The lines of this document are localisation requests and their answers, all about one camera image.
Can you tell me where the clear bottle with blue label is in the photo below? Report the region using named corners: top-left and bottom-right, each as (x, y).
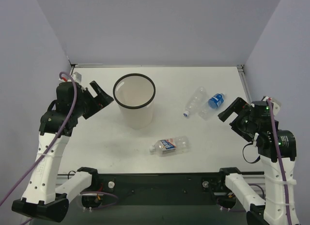
top-left (198, 93), bottom-right (226, 120)

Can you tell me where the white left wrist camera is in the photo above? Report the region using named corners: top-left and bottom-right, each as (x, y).
top-left (71, 72), bottom-right (82, 84)

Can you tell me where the clear bottle with orange label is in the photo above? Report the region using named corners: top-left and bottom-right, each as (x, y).
top-left (149, 136), bottom-right (191, 156)

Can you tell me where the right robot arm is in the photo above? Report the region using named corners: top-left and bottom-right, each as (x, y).
top-left (218, 96), bottom-right (299, 225)

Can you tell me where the clear bottle with white cap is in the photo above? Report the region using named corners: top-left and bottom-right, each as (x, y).
top-left (183, 87), bottom-right (207, 118)

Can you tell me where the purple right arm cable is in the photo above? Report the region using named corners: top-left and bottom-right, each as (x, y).
top-left (266, 99), bottom-right (294, 225)

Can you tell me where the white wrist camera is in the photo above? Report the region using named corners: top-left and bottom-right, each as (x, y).
top-left (262, 96), bottom-right (281, 109)
top-left (71, 72), bottom-right (82, 84)

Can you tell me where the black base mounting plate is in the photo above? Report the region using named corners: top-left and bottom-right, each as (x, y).
top-left (79, 171), bottom-right (264, 208)

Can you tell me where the white bin with black rim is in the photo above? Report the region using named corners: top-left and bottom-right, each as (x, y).
top-left (113, 73), bottom-right (156, 129)

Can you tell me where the aluminium frame rail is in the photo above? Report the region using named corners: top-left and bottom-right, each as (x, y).
top-left (237, 64), bottom-right (252, 103)

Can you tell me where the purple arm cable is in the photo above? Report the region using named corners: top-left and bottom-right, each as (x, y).
top-left (0, 71), bottom-right (78, 206)
top-left (266, 99), bottom-right (294, 225)

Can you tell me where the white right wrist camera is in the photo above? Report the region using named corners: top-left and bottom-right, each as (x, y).
top-left (262, 96), bottom-right (281, 109)

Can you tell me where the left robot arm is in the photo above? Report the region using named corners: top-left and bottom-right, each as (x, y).
top-left (12, 81), bottom-right (114, 223)

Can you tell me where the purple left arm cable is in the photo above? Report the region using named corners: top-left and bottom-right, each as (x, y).
top-left (0, 71), bottom-right (78, 206)

